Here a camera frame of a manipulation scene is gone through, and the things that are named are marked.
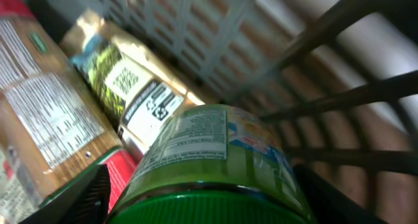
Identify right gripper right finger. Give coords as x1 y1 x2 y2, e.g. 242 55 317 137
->
293 165 385 224

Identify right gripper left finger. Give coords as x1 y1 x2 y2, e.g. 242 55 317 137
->
22 165 111 224

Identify orange pasta packet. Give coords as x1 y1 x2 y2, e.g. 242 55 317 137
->
1 0 135 223

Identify gold foil food bag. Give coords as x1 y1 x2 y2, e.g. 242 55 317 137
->
60 9 204 161

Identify green lid jar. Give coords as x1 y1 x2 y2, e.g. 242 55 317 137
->
107 104 316 223

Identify grey plastic basket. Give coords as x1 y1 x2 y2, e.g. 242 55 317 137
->
24 0 417 223

